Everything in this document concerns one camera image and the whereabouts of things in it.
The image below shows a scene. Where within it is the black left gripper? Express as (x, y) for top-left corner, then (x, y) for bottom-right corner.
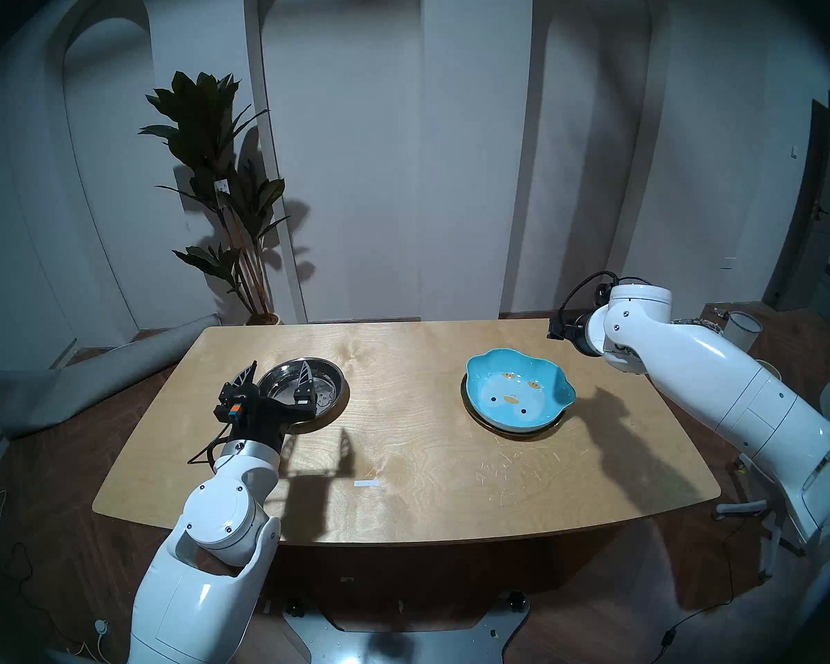
(213, 360), (317, 446)

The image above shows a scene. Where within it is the tall green leafy plant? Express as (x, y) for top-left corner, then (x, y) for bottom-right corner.
(138, 71), (291, 319)

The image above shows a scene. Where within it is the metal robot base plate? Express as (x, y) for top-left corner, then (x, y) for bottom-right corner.
(282, 590), (531, 664)

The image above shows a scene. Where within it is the grey door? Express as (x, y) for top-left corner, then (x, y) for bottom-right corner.
(763, 92), (830, 312)

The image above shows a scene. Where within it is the black floor cable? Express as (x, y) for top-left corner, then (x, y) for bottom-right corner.
(663, 517), (734, 651)

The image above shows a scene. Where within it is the gold metal plate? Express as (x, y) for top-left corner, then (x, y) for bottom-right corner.
(461, 379), (568, 438)

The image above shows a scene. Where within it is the stainless steel dinosaur plate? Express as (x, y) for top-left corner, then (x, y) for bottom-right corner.
(257, 357), (347, 432)

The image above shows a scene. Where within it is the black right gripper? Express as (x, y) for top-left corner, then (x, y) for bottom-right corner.
(548, 311), (605, 358)

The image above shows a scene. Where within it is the white bucket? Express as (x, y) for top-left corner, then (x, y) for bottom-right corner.
(723, 311), (763, 352)

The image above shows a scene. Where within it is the blue animal face plate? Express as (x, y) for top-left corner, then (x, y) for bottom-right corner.
(465, 348), (576, 434)

